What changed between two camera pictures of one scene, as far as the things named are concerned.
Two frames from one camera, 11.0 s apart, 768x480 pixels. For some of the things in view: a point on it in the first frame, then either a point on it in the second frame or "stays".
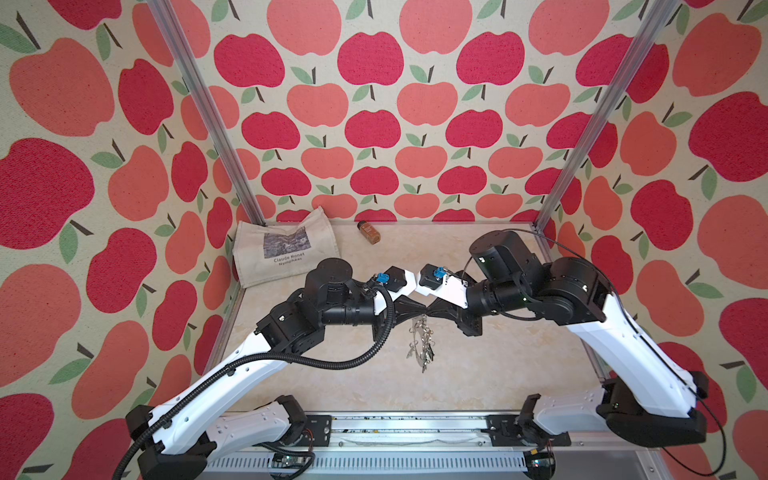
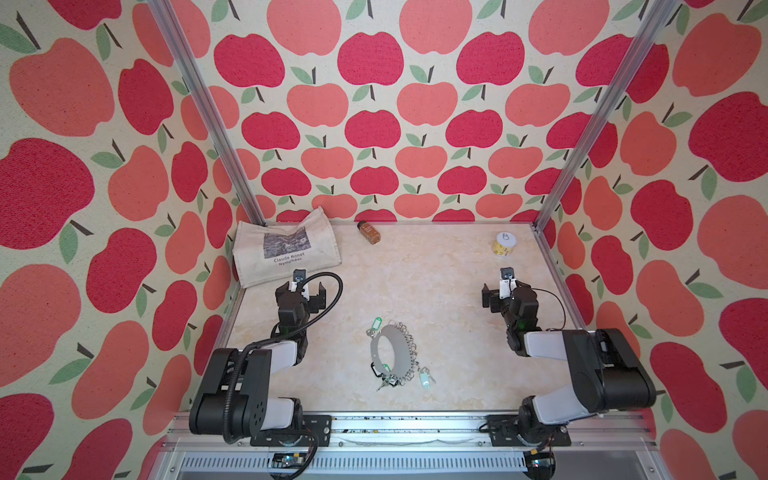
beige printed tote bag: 262,253 stays
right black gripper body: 471,312 -> 491,297
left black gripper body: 395,306 -> 318,298
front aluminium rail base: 431,445 stays
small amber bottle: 369,232 stays
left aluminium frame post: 197,87 stays
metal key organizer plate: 423,345 -> 402,352
